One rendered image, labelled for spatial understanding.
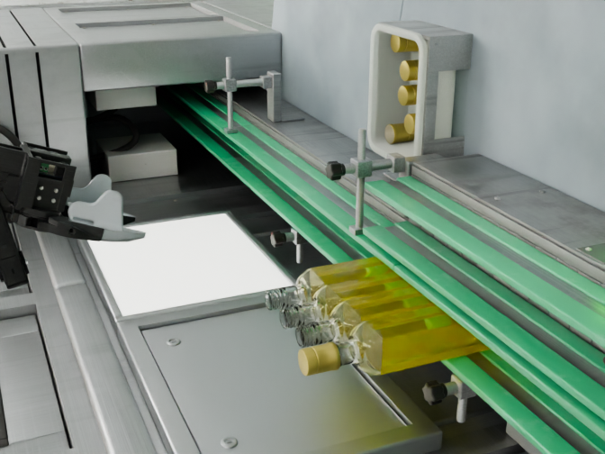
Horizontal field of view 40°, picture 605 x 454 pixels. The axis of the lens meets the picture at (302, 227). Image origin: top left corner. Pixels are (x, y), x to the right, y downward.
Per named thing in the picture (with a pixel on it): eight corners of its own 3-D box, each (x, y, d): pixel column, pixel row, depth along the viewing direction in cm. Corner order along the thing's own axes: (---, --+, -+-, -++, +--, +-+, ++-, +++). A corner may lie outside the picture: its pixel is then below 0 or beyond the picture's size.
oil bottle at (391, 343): (479, 329, 115) (341, 359, 107) (483, 294, 113) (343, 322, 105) (502, 349, 110) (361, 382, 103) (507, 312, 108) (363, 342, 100)
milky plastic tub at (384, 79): (408, 142, 151) (365, 148, 148) (414, 18, 143) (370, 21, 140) (460, 169, 137) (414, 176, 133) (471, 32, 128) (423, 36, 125)
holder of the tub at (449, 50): (409, 169, 153) (372, 175, 151) (417, 20, 143) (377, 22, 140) (460, 198, 139) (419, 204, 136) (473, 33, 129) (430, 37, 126)
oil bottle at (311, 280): (415, 279, 130) (291, 303, 122) (418, 247, 128) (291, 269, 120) (434, 295, 125) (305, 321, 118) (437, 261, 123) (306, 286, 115)
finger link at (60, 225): (103, 232, 92) (23, 213, 89) (100, 245, 92) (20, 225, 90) (105, 221, 96) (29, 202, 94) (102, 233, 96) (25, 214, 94)
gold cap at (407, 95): (419, 81, 141) (398, 83, 140) (430, 86, 138) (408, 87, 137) (419, 101, 143) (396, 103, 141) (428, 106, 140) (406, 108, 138)
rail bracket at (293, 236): (332, 251, 160) (268, 262, 155) (333, 219, 158) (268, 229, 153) (341, 259, 157) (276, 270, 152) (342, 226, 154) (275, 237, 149)
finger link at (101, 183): (145, 184, 101) (75, 173, 95) (132, 229, 102) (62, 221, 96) (134, 176, 103) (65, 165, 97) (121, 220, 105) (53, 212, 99)
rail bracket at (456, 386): (501, 399, 113) (417, 422, 108) (506, 356, 111) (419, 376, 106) (519, 415, 110) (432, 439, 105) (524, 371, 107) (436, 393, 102)
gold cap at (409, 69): (421, 57, 140) (399, 58, 138) (433, 60, 137) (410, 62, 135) (420, 77, 141) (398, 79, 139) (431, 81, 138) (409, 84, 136)
